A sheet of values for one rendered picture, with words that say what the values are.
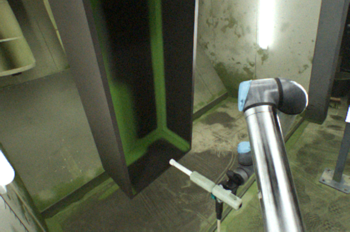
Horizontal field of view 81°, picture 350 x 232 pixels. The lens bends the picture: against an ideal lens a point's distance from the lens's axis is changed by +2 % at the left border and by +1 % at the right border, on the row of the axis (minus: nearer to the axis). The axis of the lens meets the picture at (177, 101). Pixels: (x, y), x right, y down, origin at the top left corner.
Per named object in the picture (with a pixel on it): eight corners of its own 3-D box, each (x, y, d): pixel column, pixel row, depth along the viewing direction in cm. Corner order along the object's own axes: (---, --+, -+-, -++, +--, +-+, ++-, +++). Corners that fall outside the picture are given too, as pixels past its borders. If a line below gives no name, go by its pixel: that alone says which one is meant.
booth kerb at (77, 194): (47, 222, 176) (40, 212, 170) (46, 221, 177) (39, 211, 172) (228, 98, 329) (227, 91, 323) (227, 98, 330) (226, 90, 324)
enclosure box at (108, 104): (103, 168, 153) (41, -17, 85) (162, 129, 188) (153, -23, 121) (130, 200, 133) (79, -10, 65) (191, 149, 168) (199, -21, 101)
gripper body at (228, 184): (231, 202, 112) (242, 188, 120) (232, 190, 109) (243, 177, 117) (219, 194, 117) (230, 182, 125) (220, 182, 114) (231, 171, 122)
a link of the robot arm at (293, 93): (310, 67, 75) (275, 145, 128) (274, 71, 77) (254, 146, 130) (323, 92, 68) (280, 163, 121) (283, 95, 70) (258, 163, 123)
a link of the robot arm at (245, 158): (254, 139, 126) (255, 157, 130) (235, 140, 128) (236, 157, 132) (259, 147, 117) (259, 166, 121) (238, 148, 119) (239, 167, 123)
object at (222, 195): (240, 229, 107) (243, 197, 98) (236, 235, 104) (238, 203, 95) (176, 182, 140) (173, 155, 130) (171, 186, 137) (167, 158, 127)
